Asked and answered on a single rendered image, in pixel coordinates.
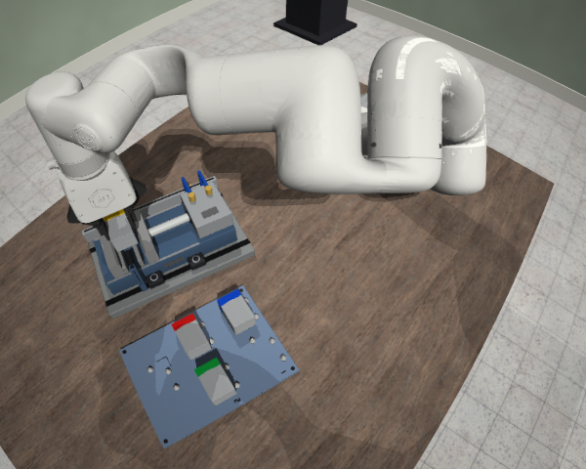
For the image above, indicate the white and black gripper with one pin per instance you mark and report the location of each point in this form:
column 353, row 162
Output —
column 107, row 190

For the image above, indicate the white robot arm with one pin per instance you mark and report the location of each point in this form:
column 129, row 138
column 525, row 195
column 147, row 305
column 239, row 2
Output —
column 326, row 142

